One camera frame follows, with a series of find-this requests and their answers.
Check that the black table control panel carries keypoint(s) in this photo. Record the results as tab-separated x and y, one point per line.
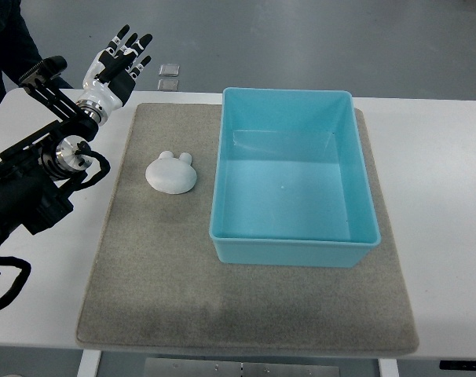
458	365

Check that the blue plastic box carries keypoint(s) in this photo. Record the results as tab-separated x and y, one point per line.
291	185

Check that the metal table base plate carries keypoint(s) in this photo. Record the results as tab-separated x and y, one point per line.
180	367

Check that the upper floor socket plate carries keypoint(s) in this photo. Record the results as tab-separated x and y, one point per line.
169	70

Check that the lower floor socket plate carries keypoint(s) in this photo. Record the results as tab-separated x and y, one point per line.
168	85

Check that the person in dark clothes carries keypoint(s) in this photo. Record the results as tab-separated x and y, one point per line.
18	52

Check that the grey felt mat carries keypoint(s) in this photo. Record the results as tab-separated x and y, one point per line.
157	285

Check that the white bunny toy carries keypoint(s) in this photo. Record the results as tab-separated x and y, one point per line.
171	175

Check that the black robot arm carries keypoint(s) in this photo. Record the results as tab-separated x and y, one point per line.
39	173

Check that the floor socket plate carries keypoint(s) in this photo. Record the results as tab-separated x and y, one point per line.
168	85
169	70

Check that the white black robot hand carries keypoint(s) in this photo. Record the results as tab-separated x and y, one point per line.
125	52

